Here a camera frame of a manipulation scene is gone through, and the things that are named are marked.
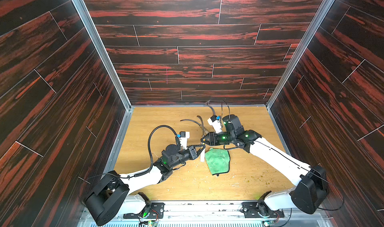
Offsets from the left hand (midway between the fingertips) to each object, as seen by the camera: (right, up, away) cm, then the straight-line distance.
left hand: (205, 148), depth 74 cm
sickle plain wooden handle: (-7, +14, +37) cm, 40 cm away
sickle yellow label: (-2, -4, -1) cm, 4 cm away
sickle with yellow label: (+7, +28, +49) cm, 57 cm away
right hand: (0, +5, +4) cm, 6 cm away
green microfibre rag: (+9, -9, +12) cm, 17 cm away
